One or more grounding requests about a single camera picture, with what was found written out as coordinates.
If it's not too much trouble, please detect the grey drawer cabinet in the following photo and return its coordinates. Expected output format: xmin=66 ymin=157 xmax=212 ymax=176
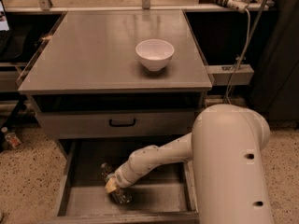
xmin=17 ymin=9 xmax=213 ymax=161

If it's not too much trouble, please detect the clear plastic water bottle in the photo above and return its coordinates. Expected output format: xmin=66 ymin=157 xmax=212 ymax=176
xmin=101 ymin=162 xmax=132 ymax=204

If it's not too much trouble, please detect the white ceramic bowl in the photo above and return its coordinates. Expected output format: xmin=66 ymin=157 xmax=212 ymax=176
xmin=135 ymin=39 xmax=175 ymax=71

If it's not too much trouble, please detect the black drawer handle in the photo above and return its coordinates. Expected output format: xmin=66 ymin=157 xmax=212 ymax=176
xmin=108 ymin=119 xmax=136 ymax=128

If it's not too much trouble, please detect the small bottle on floor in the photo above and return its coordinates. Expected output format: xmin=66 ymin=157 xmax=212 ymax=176
xmin=1 ymin=127 xmax=21 ymax=148

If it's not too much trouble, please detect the laptop computer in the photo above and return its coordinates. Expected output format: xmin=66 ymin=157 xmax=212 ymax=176
xmin=0 ymin=0 xmax=12 ymax=54

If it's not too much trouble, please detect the open grey middle drawer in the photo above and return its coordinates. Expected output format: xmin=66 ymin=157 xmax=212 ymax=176
xmin=38 ymin=136 xmax=199 ymax=224

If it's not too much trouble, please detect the white cable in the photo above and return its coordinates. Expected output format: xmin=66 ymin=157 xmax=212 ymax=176
xmin=223 ymin=7 xmax=252 ymax=105

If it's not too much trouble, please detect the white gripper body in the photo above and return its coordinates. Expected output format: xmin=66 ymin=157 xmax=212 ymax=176
xmin=114 ymin=165 xmax=137 ymax=188

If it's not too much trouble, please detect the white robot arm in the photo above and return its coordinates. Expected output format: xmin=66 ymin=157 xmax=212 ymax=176
xmin=104 ymin=104 xmax=274 ymax=224

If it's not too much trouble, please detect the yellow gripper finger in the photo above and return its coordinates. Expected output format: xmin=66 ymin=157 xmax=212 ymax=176
xmin=105 ymin=177 xmax=118 ymax=193

